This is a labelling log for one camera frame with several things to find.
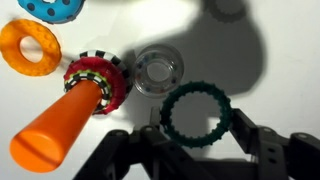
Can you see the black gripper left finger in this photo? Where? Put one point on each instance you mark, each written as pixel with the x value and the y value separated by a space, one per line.
pixel 146 156

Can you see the orange stacking peg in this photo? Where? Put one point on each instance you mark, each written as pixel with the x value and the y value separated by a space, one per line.
pixel 56 133

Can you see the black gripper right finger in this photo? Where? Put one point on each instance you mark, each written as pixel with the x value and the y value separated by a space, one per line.
pixel 280 156

